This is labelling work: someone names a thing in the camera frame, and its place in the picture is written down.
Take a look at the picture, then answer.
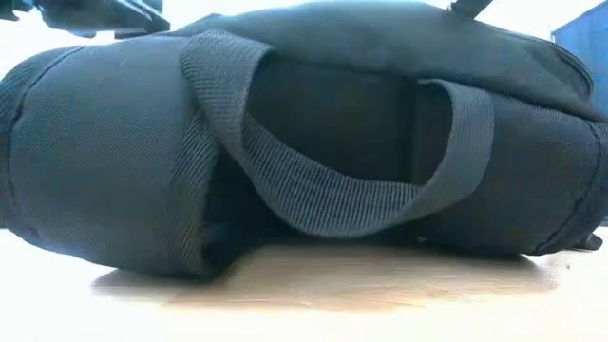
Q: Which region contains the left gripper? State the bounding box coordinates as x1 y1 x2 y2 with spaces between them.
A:
40 0 171 40

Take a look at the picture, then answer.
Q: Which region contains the black backpack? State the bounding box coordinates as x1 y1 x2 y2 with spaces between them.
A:
0 0 608 281

